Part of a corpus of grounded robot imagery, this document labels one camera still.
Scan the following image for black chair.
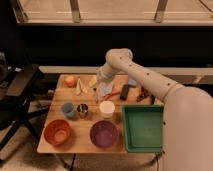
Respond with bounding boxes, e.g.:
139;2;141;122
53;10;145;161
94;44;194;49
0;52;49;151

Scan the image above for blue sponge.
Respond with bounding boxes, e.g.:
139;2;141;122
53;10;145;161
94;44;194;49
128;78;137;87

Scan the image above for peeled banana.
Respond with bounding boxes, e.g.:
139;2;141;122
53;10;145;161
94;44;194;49
75;79;87;96

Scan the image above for black marker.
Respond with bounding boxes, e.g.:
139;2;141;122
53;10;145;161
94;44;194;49
151;95;155;105

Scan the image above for purple bowl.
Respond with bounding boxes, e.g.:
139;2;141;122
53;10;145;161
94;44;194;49
90;120;119;148

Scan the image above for blue cup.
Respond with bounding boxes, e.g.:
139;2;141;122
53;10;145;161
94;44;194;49
61;103;75;118

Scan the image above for white cup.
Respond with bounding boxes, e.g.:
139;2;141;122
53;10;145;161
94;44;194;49
99;101;115;118

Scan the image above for green plastic tray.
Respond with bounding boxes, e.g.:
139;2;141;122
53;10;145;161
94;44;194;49
122;105;163;153

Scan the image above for orange bowl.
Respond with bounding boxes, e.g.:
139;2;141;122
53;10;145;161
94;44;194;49
44;119;71;146

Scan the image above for black rectangular block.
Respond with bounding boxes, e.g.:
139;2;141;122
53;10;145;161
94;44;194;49
120;84;130;100

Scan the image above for blue cloth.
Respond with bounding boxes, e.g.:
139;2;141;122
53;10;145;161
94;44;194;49
99;82;113;97

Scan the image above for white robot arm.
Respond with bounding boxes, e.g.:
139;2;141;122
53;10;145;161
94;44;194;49
97;48;213;171

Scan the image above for dark red grapes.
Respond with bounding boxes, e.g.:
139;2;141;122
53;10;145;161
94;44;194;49
136;87;150;102

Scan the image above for orange carrot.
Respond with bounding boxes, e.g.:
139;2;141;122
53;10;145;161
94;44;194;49
103;89;121;100

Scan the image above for orange apple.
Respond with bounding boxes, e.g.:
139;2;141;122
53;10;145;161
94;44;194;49
64;76;77;88

